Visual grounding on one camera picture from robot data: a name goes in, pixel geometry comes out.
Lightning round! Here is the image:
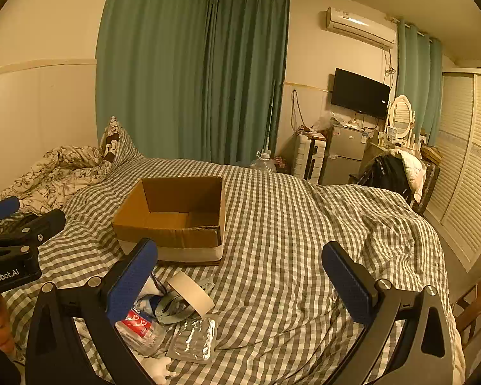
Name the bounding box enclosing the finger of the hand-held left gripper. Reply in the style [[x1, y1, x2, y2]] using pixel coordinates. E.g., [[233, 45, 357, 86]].
[[0, 196, 21, 225], [0, 209, 67, 250]]

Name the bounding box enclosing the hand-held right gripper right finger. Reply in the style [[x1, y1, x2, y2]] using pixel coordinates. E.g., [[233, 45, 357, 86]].
[[321, 241, 454, 385]]

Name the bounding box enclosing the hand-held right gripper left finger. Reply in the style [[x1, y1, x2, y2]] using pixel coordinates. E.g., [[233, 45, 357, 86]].
[[25, 238, 159, 385]]

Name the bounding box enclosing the red label plastic bottle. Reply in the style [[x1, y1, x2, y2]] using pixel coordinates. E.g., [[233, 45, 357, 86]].
[[115, 304, 167, 357]]

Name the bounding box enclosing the cardboard box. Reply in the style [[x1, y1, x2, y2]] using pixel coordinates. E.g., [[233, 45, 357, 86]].
[[112, 175, 227, 266]]

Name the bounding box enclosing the beige tape roll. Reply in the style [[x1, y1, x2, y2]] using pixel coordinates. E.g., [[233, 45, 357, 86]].
[[167, 270, 215, 317]]

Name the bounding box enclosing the person's left hand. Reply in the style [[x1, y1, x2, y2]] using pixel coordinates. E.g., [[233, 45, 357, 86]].
[[0, 294, 16, 354]]

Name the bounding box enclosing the floral quilt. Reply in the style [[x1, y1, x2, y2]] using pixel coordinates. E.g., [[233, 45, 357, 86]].
[[0, 144, 118, 210]]

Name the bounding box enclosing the checked floral pillow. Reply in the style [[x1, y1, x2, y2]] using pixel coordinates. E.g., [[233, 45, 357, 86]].
[[98, 116, 146, 162]]

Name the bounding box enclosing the silver small fridge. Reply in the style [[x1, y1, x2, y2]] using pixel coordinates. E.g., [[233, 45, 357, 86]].
[[319, 124, 370, 186]]

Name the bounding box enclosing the brown suitcase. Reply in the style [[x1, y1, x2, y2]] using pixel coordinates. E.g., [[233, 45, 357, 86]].
[[410, 159, 441, 215]]

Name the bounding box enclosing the white suitcase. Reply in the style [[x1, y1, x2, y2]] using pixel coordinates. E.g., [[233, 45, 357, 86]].
[[294, 133, 328, 182]]

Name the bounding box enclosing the white garment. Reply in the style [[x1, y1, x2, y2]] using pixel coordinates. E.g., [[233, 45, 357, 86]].
[[388, 149, 424, 194]]

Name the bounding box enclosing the green wooden stool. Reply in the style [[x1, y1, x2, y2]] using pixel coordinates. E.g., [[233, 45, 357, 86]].
[[454, 272, 481, 346]]

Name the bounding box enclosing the white dressing table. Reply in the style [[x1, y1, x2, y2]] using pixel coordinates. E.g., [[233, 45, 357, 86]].
[[369, 130, 426, 158]]

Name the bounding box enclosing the clear water jug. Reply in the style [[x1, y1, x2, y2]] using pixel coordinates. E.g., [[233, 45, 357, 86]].
[[250, 150, 280, 173]]

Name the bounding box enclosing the white pole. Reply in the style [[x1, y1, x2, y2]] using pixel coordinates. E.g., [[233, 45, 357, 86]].
[[264, 102, 275, 157]]

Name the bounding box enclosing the white oval mirror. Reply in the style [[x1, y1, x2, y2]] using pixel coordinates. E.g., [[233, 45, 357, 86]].
[[386, 95, 416, 142]]

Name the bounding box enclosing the white louvred wardrobe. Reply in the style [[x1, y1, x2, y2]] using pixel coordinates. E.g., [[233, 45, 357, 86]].
[[424, 67, 481, 274]]

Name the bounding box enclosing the narrow green curtain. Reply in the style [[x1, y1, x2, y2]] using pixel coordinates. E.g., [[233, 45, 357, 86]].
[[396, 19, 444, 146]]

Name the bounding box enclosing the wide green curtain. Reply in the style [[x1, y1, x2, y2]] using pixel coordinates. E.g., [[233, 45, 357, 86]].
[[96, 0, 290, 166]]

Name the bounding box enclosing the white air conditioner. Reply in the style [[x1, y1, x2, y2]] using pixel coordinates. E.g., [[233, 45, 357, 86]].
[[325, 6, 397, 51]]

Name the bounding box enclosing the hanging wall cable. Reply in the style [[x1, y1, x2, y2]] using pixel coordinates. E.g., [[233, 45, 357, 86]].
[[290, 90, 306, 130]]

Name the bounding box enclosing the black wall television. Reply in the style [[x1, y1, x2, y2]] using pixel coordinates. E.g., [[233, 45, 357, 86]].
[[330, 68, 391, 120]]

